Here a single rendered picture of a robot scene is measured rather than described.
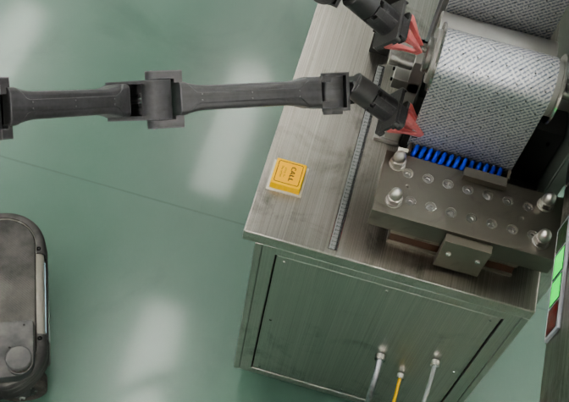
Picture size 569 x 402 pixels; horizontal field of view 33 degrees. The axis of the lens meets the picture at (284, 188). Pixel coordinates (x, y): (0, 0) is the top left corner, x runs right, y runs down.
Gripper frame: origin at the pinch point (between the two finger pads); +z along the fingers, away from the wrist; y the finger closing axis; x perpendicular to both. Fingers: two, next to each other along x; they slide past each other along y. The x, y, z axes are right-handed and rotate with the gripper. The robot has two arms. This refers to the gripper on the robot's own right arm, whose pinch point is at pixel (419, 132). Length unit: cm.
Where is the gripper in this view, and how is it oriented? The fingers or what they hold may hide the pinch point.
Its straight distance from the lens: 213.7
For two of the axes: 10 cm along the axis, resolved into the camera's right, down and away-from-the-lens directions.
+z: 7.8, 4.9, 3.9
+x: 5.8, -3.1, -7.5
